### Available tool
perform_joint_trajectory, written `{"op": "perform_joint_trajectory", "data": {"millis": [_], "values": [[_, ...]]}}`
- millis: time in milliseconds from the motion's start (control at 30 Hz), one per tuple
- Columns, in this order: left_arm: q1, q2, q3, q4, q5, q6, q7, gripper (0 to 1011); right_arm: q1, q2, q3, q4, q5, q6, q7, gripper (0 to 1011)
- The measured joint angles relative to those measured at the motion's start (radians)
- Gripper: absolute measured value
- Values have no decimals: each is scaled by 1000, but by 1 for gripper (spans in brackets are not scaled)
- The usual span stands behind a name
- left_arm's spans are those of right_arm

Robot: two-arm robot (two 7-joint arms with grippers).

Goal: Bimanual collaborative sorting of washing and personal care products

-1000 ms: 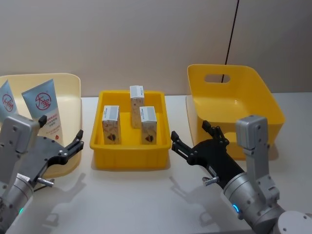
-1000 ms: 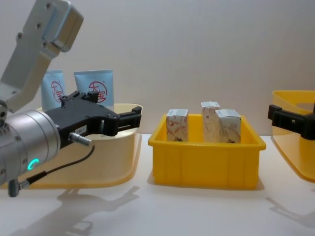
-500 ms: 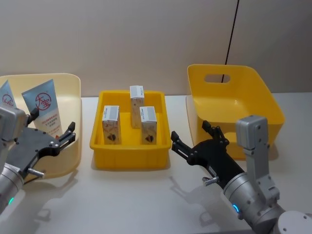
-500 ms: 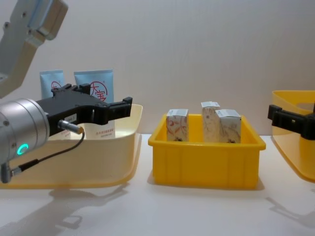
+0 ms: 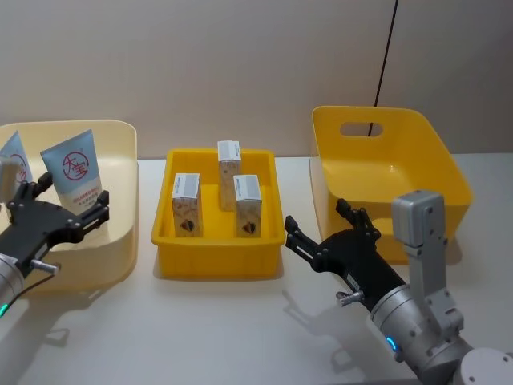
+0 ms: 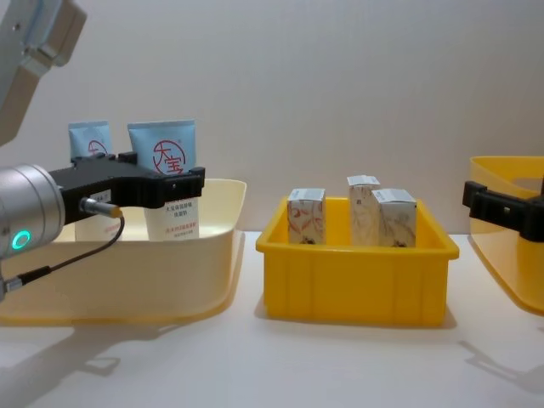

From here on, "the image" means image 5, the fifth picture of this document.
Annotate pale yellow plastic bin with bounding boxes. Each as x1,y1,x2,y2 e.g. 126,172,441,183
0,119,140,296

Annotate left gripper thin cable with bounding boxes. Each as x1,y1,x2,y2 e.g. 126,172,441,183
0,259,62,312

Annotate shallow yellow plastic tray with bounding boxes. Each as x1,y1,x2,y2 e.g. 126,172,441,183
151,147,285,281

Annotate right gripper silver plug cable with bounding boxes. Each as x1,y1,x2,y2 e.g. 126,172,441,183
335,291,364,306

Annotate yellow bin with handle hole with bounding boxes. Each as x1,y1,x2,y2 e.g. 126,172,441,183
311,105,475,265

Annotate blue white cream tube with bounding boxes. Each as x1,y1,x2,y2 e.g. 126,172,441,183
40,128,104,216
0,130,34,185

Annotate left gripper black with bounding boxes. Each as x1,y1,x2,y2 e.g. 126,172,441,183
0,172,111,278

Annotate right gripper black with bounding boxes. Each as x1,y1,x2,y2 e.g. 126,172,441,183
284,198,408,312

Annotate small patterned carton box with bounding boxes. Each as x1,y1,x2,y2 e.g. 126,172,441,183
216,140,243,213
171,172,203,237
233,174,263,238

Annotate black wall cable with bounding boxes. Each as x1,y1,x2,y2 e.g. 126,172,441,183
368,0,400,137

